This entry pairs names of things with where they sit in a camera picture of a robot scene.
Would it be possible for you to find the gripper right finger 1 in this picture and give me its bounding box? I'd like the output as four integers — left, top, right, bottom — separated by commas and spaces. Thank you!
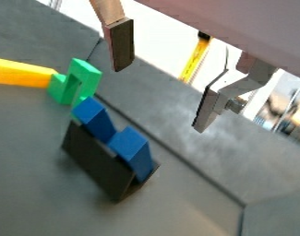
192, 53, 278, 133

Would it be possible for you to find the gripper left finger 1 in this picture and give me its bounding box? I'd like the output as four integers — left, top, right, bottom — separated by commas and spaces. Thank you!
89, 0, 135, 72

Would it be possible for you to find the blue U-shaped block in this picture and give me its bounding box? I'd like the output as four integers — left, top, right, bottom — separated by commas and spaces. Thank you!
72, 97, 155, 183

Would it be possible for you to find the black angled fixture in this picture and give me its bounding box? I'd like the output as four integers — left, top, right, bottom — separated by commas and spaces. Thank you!
62, 122, 149, 202

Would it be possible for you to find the green stepped arch block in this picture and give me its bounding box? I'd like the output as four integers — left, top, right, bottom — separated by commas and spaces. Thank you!
48, 58, 104, 107

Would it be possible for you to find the yellow long bar block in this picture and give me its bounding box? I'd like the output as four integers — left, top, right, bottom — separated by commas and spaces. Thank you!
0, 59, 57, 89

